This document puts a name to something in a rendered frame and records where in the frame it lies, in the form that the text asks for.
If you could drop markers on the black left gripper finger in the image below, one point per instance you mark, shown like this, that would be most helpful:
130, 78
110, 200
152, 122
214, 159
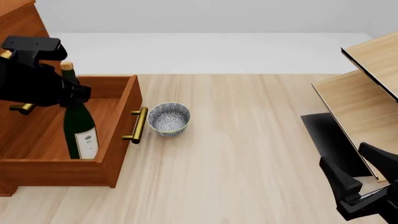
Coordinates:
79, 94

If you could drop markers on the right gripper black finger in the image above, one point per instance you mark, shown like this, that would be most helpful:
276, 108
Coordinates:
340, 179
384, 161

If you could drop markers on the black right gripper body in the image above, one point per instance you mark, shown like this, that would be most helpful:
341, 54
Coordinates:
370, 205

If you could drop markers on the dark green wine bottle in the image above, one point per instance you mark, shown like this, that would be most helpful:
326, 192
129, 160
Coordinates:
79, 126

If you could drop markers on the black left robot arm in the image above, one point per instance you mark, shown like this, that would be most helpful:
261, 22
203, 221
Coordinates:
28, 86

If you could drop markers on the wooden drawer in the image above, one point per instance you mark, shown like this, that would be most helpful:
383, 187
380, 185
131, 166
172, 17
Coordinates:
118, 140

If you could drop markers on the wooden cabinet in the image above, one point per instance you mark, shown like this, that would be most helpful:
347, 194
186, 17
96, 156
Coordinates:
18, 23

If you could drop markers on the pale wooden shelf black edges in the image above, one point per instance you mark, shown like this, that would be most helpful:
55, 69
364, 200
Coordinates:
357, 98

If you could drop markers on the patterned blue-white bowl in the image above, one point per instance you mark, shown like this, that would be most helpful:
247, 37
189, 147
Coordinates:
169, 119

